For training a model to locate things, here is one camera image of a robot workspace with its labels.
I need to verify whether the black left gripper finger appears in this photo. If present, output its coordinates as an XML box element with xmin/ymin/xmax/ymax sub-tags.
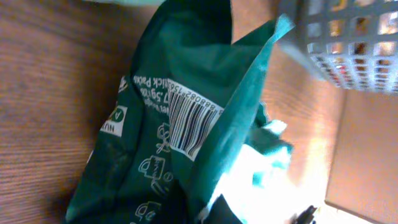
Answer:
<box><xmin>292</xmin><ymin>205</ymin><xmax>317</xmax><ymax>224</ymax></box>

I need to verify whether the green food pouch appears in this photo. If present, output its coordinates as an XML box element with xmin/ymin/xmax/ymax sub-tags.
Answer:
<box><xmin>65</xmin><ymin>0</ymin><xmax>294</xmax><ymax>223</ymax></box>

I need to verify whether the mint green snack bar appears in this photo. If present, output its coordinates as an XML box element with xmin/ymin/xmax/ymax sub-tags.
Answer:
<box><xmin>85</xmin><ymin>0</ymin><xmax>165</xmax><ymax>6</ymax></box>

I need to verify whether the grey plastic lattice basket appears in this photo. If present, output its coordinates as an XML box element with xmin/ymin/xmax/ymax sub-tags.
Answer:
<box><xmin>278</xmin><ymin>0</ymin><xmax>397</xmax><ymax>96</ymax></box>

